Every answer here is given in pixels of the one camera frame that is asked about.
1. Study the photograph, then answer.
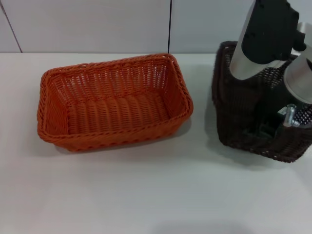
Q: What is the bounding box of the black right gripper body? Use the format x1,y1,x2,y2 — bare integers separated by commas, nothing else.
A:
248,97,286,138

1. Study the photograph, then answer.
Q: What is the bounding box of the dark brown woven basket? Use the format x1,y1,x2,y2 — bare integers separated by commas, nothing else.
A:
211,40,312,164

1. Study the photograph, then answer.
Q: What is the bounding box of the orange woven plastic basket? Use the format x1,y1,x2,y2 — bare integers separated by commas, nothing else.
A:
37,53,194,153

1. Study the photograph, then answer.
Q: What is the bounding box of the right wrist camera housing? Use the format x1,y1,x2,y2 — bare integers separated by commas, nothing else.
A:
230,0,307,80

